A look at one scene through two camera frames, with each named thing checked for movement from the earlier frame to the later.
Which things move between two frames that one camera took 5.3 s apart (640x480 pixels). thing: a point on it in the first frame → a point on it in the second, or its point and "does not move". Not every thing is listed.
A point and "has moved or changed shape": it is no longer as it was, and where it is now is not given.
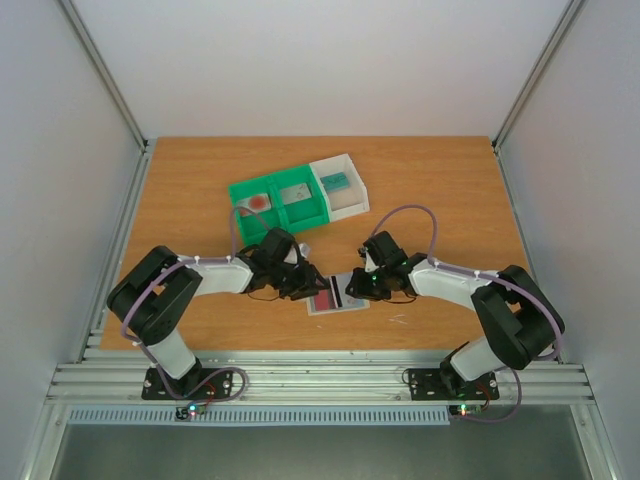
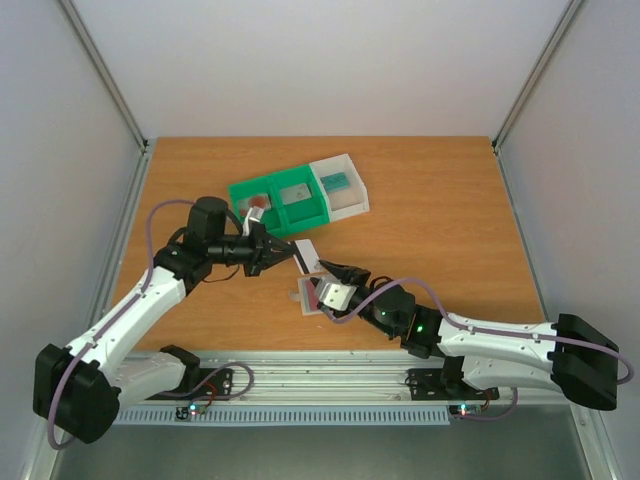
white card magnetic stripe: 339,282 has moved or changed shape
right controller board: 466,410 does not move
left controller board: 185,413 does not move
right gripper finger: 360,281 → 347,271
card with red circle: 253,204 does not move
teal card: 335,181 does not move
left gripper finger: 312,273 → 266,240
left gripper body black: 288,282 → 237,251
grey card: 295,193 does not move
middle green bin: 300,198 does not move
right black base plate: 441,384 does not move
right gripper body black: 364,285 → 351,282
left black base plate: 220,387 does not move
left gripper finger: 309,291 → 265,261
